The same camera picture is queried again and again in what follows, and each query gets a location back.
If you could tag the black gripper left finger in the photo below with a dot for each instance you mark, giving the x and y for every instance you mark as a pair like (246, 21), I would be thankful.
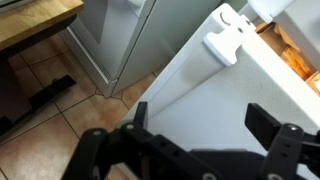
(133, 156)

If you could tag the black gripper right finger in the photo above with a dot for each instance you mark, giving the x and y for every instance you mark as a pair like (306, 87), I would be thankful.
(283, 146)

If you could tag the white fridge door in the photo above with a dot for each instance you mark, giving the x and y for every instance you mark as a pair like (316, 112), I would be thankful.
(216, 100)

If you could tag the tan food package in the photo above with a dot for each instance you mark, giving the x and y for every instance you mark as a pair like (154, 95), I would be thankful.
(315, 83)

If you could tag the orange food package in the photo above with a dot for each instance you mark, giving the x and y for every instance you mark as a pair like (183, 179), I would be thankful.
(296, 63)

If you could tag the tan bread package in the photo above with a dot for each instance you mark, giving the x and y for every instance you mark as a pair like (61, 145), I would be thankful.
(286, 37)

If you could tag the white electric stove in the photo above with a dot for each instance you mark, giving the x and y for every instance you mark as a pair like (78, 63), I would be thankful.
(140, 40)

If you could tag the brown food box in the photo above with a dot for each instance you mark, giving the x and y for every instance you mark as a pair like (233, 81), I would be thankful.
(266, 28)

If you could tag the wooden table top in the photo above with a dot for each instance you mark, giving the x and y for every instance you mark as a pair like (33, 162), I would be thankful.
(33, 20)

